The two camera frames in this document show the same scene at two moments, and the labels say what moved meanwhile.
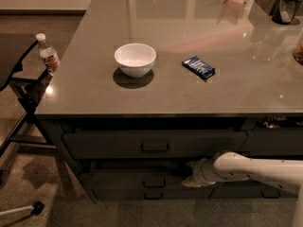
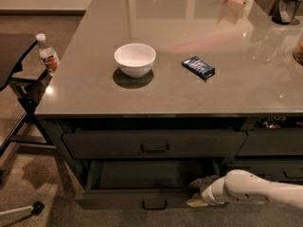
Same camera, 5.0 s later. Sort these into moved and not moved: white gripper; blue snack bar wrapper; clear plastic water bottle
Moved: white gripper
Not moved: clear plastic water bottle; blue snack bar wrapper
